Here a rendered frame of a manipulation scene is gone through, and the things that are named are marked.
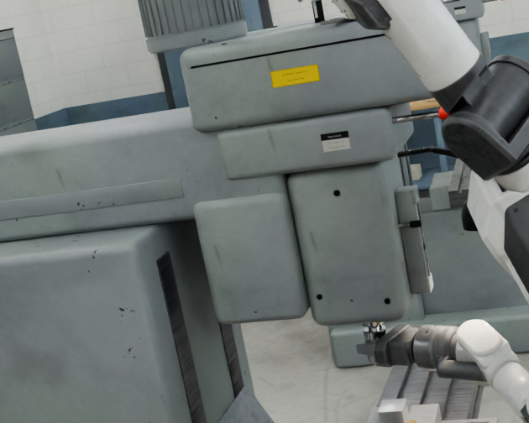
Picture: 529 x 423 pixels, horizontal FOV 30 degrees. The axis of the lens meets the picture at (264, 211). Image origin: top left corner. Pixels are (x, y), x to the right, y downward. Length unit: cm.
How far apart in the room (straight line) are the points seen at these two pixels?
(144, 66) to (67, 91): 83
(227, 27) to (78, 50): 756
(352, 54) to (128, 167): 51
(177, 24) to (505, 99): 69
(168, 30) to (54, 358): 68
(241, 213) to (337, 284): 23
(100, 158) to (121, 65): 729
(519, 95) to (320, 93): 44
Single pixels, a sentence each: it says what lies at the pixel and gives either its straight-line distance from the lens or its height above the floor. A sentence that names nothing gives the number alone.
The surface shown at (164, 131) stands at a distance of 193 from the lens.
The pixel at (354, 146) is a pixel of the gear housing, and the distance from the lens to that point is 182.
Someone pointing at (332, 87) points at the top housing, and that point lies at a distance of 180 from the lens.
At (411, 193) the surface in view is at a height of 154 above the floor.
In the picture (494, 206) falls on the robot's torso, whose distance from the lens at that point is 153.
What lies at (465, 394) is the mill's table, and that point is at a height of 93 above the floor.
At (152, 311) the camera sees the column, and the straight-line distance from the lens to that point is 193.
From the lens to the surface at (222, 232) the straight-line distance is 193.
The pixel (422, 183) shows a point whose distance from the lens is 795.
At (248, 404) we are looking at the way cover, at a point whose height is 106.
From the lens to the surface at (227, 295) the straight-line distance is 197.
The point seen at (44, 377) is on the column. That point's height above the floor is 131.
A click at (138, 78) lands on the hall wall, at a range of 923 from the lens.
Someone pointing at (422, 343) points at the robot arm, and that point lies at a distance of 196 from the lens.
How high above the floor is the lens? 198
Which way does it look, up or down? 13 degrees down
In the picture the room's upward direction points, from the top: 11 degrees counter-clockwise
